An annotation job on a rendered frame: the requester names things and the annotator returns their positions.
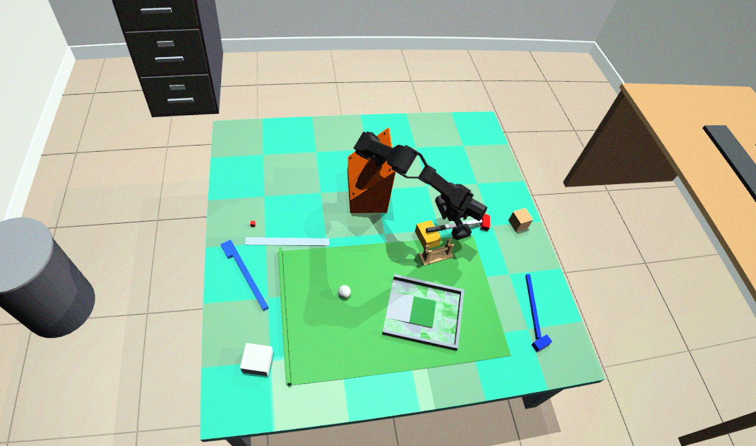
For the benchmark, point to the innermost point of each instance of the white block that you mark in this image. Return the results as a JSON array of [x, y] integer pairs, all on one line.
[[256, 359]]

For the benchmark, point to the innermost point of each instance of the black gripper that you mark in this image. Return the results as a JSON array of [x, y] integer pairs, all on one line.
[[462, 230]]

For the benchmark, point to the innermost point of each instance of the green putting mat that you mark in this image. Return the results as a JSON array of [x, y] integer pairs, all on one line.
[[333, 338]]

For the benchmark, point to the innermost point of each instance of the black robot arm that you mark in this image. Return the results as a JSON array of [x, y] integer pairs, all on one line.
[[457, 196]]

